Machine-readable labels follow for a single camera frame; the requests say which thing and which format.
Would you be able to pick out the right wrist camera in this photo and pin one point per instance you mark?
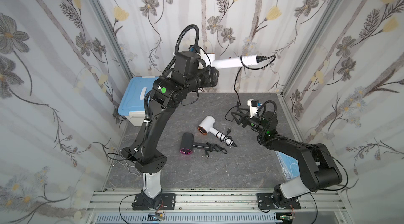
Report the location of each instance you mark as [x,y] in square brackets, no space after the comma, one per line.
[254,105]

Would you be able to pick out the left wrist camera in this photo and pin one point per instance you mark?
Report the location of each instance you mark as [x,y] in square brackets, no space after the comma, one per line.
[187,62]

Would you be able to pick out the aluminium rail frame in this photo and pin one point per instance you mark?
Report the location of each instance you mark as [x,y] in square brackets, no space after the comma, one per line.
[322,207]

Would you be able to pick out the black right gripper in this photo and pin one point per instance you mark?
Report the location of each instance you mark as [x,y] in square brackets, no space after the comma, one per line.
[244,120]

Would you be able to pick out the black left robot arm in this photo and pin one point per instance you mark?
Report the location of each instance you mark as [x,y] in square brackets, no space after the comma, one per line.
[159,104]

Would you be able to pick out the metal wire tongs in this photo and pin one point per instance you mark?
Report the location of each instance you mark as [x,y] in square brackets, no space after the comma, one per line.
[116,159]

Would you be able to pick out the dark grey pink hair dryer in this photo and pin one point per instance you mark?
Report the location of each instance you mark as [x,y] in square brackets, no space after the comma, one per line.
[188,145]

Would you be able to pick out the blue lid storage box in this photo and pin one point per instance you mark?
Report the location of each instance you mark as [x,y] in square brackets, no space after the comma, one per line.
[132,103]

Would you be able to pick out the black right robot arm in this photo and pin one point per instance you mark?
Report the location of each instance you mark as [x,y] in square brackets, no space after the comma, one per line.
[317,167]

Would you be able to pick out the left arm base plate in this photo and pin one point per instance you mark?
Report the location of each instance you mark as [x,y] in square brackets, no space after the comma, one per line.
[163,201]

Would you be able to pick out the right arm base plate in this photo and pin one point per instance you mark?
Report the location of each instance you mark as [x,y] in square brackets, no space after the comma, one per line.
[267,201]

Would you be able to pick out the white hair dryer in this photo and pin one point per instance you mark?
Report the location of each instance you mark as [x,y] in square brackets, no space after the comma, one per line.
[242,61]
[207,126]

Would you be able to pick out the white vented cable duct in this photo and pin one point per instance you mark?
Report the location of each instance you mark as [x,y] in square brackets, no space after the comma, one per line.
[189,218]

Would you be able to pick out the blue face mask pack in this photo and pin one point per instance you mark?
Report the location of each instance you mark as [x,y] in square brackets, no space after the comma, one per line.
[289,165]

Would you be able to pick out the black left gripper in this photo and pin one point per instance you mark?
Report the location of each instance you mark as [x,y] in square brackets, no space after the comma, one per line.
[211,76]

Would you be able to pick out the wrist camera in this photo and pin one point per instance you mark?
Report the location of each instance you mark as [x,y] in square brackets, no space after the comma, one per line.
[187,62]
[254,105]

